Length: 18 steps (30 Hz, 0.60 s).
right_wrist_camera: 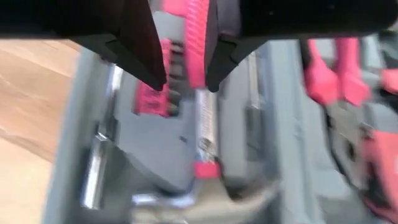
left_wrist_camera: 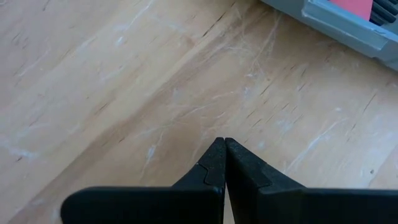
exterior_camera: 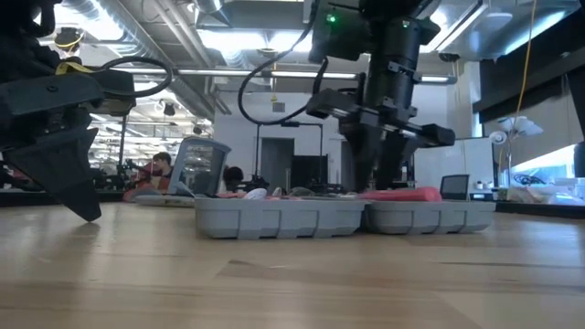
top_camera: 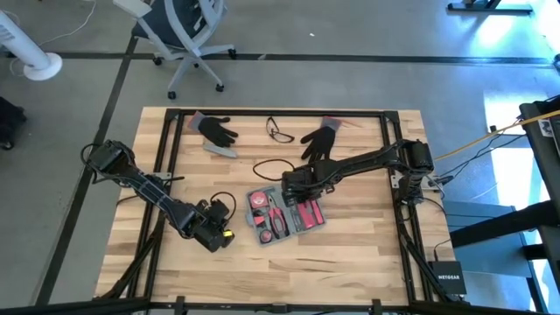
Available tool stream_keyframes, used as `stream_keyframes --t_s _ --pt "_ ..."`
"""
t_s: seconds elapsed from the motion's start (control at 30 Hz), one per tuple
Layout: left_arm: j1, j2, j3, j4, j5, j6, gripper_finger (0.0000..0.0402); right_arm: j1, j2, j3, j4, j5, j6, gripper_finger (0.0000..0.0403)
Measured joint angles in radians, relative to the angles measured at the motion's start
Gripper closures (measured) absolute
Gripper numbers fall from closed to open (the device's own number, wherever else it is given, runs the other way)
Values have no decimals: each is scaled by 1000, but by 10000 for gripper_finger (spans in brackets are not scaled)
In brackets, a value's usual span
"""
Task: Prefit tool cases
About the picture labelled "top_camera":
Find tortoise-frame safety glasses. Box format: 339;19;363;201
265;115;296;144

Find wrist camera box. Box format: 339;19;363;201
281;169;310;193
196;199;232;231

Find large pink flat-faced tool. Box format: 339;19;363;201
248;190;270;211

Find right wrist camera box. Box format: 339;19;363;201
281;169;310;193

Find black Netgear switch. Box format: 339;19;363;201
427;261;468;297

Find black diagonal frame brace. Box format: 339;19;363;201
395;213;469;305
98;225;163;303

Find black overhead rig crossbar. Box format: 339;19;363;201
0;297;560;315

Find black standing desk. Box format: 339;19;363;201
446;0;533;17

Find black thin floor cable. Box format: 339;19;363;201
437;130;526;180

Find grey utility knife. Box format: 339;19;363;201
201;142;240;159

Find grey plastic tool case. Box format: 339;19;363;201
244;183;327;249

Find pink long ribbed tool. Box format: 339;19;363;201
290;201;312;232

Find black wheeled object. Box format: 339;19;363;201
0;95;28;151

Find white floor cable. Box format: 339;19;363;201
8;0;98;79

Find yellow hanging cable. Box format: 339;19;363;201
432;108;560;162

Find pink tool handle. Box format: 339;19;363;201
267;195;290;240

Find black work glove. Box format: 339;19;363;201
299;115;343;165
187;110;240;149

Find white-frame mesh office chair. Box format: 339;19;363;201
112;0;237;100

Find white tower fan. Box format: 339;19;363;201
0;8;64;82

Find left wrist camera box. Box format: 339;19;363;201
196;199;232;231

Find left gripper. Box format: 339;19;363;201
192;225;236;254

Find black looped cable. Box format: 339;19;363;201
209;191;238;220
252;157;296;182

